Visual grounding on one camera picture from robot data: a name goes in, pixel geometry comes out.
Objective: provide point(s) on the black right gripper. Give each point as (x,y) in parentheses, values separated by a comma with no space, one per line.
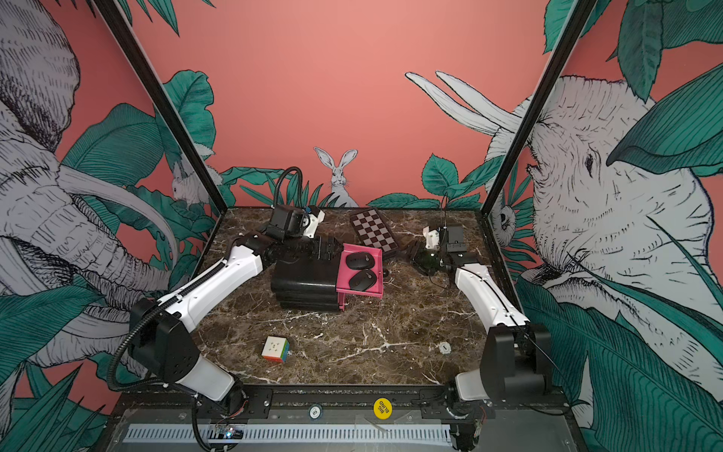
(418,258)

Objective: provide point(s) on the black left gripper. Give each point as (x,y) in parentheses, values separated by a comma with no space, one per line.
(330,254)

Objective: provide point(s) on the pink drawer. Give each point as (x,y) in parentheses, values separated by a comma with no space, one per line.
(344,273)

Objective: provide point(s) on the black drawer cabinet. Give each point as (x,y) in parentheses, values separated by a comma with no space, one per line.
(307,282)

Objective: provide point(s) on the black computer mouse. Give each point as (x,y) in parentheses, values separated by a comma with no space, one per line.
(363,280)
(360,261)

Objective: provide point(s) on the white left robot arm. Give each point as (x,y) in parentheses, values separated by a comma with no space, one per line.
(161,334)

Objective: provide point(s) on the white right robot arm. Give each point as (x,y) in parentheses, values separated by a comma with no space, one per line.
(515,365)

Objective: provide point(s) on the red white chess board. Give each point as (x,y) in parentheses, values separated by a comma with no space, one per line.
(373,232)

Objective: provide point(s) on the colourful puzzle cube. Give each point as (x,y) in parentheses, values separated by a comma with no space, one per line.
(276,349)

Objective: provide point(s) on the yellow round sticker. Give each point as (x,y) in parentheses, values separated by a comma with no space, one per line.
(383,408)

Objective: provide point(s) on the white ribbed strip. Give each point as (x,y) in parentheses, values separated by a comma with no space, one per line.
(436,435)

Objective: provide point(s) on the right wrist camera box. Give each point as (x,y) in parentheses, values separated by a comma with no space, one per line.
(449,238)

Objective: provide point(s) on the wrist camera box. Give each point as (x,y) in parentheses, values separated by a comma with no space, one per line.
(449,238)
(289,222)

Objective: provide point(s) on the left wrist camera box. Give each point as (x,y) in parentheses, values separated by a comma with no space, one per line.
(289,222)

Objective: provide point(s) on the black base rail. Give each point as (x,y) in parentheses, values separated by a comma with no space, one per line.
(258,401)

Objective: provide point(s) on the black frame post left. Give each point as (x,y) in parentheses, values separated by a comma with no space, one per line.
(121,30)

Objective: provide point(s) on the black frame post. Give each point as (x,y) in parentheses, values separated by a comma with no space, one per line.
(121,30)
(581,10)

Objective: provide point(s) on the black frame post right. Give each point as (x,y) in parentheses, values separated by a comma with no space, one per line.
(581,10)

